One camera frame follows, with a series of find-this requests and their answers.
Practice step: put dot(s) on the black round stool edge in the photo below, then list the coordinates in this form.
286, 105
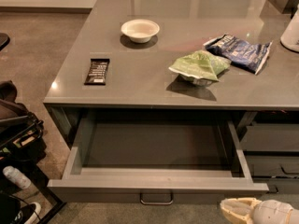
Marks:
4, 40

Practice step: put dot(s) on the right bottom grey drawer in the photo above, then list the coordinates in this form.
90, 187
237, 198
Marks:
280, 185

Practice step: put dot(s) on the white bowl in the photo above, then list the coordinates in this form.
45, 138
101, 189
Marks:
140, 31

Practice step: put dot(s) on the grey cabinet with countertop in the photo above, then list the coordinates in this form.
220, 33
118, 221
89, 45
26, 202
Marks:
138, 76

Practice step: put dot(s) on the black and white shoe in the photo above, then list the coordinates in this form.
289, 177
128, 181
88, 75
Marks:
28, 214

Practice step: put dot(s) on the blue chip bag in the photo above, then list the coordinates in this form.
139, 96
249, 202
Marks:
241, 53

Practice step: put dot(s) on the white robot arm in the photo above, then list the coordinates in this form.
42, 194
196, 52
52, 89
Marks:
254, 211

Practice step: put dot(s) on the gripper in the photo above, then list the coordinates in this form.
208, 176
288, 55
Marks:
273, 211

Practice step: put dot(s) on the white plastic bottle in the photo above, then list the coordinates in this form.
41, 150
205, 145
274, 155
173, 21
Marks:
15, 176

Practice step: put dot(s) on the green chip bag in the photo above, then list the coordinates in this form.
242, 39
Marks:
200, 67

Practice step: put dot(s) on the right upper grey drawer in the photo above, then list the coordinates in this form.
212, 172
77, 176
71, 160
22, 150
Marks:
271, 137

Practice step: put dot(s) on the grey top drawer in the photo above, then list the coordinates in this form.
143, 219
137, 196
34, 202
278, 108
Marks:
155, 157

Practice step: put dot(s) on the black bag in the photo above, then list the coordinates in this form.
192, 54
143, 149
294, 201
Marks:
11, 112

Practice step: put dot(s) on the black snack bar wrapper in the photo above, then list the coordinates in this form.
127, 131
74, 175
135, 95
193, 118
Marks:
98, 72

